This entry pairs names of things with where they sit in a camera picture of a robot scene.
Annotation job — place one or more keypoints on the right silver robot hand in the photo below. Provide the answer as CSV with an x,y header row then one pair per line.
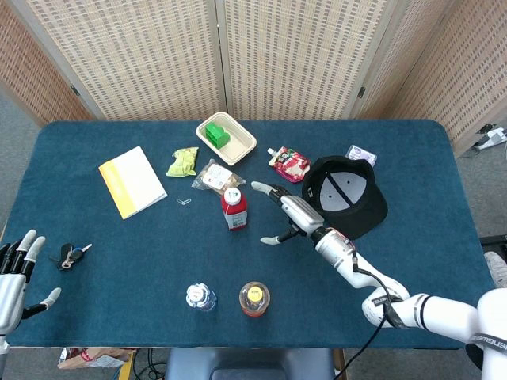
x,y
301,213

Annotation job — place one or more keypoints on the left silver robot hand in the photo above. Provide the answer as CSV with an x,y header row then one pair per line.
x,y
12,293

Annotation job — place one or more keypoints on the red juice bottle white cap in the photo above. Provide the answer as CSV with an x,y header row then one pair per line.
x,y
235,211

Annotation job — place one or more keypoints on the orange drink bottle yellow cap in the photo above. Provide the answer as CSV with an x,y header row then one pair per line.
x,y
254,299

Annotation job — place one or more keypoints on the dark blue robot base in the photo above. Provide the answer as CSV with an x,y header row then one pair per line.
x,y
249,364

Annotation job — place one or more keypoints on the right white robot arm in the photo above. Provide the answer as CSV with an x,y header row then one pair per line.
x,y
435,310

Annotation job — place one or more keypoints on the red spouted drink pouch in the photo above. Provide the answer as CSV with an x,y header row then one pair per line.
x,y
291,164

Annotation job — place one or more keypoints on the black baseball cap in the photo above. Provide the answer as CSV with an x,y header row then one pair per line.
x,y
356,221

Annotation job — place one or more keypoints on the bunch of keys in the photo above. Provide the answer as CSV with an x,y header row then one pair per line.
x,y
67,255

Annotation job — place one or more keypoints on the white card packet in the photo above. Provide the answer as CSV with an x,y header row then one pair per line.
x,y
362,154

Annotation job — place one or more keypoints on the clear bag of snacks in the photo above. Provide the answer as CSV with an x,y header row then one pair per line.
x,y
218,178

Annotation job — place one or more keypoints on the beige food tray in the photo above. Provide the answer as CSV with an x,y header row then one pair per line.
x,y
239,144

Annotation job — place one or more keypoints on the green plastic block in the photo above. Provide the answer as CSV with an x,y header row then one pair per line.
x,y
216,134

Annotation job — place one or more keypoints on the metal paper clip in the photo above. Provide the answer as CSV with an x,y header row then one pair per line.
x,y
184,201

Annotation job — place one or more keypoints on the blue tablecloth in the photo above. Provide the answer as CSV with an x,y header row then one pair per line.
x,y
138,285

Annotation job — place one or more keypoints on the green snack packet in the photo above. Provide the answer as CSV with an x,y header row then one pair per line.
x,y
182,163

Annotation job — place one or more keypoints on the clear water bottle white cap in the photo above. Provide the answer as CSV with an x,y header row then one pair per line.
x,y
200,297

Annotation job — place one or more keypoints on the yellow and white notebook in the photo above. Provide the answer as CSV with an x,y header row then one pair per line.
x,y
132,180

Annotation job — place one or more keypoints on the black floor object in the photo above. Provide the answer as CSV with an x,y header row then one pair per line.
x,y
495,240

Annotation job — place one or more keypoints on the grey sneaker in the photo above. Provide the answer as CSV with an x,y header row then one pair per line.
x,y
497,269

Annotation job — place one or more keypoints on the white power strip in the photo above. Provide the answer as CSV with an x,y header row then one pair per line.
x,y
493,136

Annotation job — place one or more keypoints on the woven folding screen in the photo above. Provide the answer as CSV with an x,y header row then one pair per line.
x,y
158,59

